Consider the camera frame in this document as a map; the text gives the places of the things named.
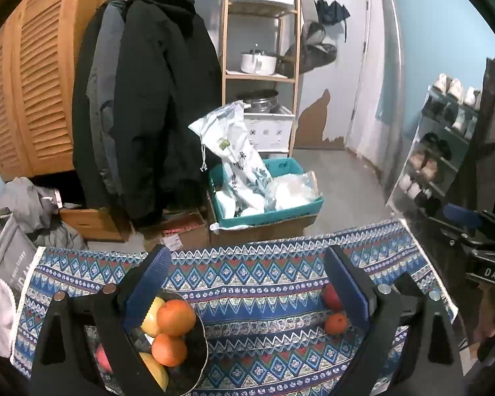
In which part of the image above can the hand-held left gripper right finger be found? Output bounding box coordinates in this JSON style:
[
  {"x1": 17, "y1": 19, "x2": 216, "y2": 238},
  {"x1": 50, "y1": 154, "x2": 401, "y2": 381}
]
[{"x1": 322, "y1": 245, "x2": 467, "y2": 396}]

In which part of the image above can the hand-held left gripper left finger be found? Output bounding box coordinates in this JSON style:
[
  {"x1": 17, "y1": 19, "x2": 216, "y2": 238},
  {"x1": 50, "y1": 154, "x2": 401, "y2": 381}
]
[{"x1": 30, "y1": 244, "x2": 173, "y2": 396}]

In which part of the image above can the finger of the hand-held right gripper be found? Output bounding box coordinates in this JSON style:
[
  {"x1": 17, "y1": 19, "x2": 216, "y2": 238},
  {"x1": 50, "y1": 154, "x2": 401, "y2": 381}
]
[
  {"x1": 425, "y1": 214, "x2": 469, "y2": 252},
  {"x1": 442, "y1": 203, "x2": 485, "y2": 232}
]

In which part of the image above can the red apple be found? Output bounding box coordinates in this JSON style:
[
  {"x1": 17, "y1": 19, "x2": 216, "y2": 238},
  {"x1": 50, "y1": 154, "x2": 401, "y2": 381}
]
[
  {"x1": 322, "y1": 282, "x2": 343, "y2": 312},
  {"x1": 96, "y1": 343, "x2": 113, "y2": 374}
]

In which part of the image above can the yellow-green pear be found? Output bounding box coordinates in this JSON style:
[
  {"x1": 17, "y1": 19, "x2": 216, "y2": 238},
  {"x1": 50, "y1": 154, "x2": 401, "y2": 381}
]
[{"x1": 140, "y1": 303, "x2": 162, "y2": 338}]

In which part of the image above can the glass bowl with gold rim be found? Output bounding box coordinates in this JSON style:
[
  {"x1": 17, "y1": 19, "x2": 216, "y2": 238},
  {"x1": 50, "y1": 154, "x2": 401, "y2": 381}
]
[{"x1": 124, "y1": 290, "x2": 209, "y2": 396}]

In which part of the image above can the person's right hand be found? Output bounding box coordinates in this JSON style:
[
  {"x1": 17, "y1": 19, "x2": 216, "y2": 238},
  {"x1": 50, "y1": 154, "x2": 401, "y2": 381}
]
[{"x1": 474, "y1": 284, "x2": 495, "y2": 340}]

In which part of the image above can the orange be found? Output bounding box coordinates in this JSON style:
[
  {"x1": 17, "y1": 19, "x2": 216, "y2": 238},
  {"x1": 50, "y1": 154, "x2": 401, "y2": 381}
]
[
  {"x1": 324, "y1": 313, "x2": 349, "y2": 336},
  {"x1": 151, "y1": 333, "x2": 188, "y2": 368},
  {"x1": 156, "y1": 299, "x2": 197, "y2": 337}
]

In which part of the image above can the cardboard box with red print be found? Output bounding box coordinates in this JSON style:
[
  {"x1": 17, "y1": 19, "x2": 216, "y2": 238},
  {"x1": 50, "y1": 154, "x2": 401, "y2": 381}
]
[{"x1": 142, "y1": 210, "x2": 210, "y2": 252}]

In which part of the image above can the shoe rack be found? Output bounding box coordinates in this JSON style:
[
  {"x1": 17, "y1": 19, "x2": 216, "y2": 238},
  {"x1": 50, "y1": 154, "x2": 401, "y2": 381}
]
[{"x1": 385, "y1": 72, "x2": 485, "y2": 219}]

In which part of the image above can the low wooden crate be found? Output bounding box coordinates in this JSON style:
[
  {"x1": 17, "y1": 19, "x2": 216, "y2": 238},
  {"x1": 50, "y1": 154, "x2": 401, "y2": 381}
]
[{"x1": 60, "y1": 207, "x2": 130, "y2": 243}]

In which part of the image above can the yellow lemon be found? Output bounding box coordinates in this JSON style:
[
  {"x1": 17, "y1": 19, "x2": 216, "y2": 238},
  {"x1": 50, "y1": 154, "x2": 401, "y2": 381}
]
[{"x1": 139, "y1": 352, "x2": 169, "y2": 392}]

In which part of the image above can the blue patterned tablecloth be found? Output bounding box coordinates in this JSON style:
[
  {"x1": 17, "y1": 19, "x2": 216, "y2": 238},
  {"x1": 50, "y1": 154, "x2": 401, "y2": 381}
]
[{"x1": 10, "y1": 218, "x2": 458, "y2": 396}]

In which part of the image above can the plain cardboard box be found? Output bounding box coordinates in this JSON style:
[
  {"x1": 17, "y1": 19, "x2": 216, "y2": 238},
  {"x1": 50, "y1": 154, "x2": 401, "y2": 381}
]
[{"x1": 208, "y1": 212, "x2": 318, "y2": 250}]

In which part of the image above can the teal plastic crate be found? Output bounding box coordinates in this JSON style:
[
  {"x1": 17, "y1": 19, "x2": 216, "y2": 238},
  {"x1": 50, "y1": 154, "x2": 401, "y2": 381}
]
[{"x1": 208, "y1": 157, "x2": 326, "y2": 229}]

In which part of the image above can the clear plastic bag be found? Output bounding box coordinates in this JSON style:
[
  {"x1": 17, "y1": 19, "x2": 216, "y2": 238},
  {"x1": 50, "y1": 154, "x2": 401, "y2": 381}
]
[{"x1": 264, "y1": 171, "x2": 322, "y2": 211}]

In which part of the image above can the group of shoes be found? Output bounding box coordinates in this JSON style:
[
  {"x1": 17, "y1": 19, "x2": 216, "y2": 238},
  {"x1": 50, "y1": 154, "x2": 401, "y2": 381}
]
[{"x1": 398, "y1": 73, "x2": 481, "y2": 215}]

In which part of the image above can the grey fabric bag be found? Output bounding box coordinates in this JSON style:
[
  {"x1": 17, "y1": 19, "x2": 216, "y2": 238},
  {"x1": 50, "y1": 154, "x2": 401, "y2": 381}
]
[{"x1": 0, "y1": 212, "x2": 38, "y2": 298}]

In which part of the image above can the grey clothing pile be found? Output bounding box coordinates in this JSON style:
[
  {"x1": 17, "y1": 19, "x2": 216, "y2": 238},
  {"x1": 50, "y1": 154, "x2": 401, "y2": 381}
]
[{"x1": 0, "y1": 177, "x2": 87, "y2": 252}]

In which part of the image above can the printed white plastic bag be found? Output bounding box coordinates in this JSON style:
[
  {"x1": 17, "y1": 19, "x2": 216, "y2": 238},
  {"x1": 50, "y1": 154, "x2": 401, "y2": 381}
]
[{"x1": 188, "y1": 101, "x2": 275, "y2": 217}]

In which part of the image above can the white drawer box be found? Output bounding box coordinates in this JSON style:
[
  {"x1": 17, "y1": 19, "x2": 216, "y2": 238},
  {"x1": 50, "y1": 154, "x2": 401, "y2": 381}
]
[{"x1": 243, "y1": 105, "x2": 295, "y2": 152}]

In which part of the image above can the white door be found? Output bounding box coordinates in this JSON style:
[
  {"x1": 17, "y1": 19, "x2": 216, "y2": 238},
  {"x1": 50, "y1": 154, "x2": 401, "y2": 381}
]
[{"x1": 346, "y1": 0, "x2": 403, "y2": 182}]

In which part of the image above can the black jacket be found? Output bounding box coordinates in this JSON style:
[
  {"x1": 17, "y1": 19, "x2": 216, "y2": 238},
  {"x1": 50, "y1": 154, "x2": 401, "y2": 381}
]
[{"x1": 72, "y1": 0, "x2": 223, "y2": 227}]

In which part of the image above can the grey jacket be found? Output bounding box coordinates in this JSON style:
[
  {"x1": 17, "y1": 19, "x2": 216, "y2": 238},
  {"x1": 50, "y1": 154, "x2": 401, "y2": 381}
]
[{"x1": 88, "y1": 2, "x2": 126, "y2": 194}]

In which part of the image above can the metal pot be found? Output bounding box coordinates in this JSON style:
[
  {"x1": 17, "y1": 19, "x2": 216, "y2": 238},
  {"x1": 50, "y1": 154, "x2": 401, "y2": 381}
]
[{"x1": 237, "y1": 89, "x2": 280, "y2": 114}]

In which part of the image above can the dark hanging bag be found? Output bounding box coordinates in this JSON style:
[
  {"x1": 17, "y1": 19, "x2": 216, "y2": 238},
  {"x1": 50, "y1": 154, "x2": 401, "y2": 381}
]
[{"x1": 282, "y1": 22, "x2": 338, "y2": 79}]

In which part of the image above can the wooden shelf rack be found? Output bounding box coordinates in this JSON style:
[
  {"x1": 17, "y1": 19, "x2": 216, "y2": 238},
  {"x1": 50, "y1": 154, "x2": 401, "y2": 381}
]
[{"x1": 220, "y1": 0, "x2": 306, "y2": 153}]

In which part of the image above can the white cooking pot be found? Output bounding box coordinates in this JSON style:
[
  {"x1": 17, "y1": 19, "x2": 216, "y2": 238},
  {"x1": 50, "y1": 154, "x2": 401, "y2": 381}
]
[{"x1": 241, "y1": 45, "x2": 279, "y2": 76}]

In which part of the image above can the dark folded umbrella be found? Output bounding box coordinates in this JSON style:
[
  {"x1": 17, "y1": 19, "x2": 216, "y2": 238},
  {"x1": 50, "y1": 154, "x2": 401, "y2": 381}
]
[{"x1": 313, "y1": 0, "x2": 351, "y2": 44}]

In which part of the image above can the wooden louvered wardrobe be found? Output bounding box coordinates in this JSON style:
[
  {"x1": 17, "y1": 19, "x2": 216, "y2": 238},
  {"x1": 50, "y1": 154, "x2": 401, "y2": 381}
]
[{"x1": 0, "y1": 0, "x2": 108, "y2": 182}]

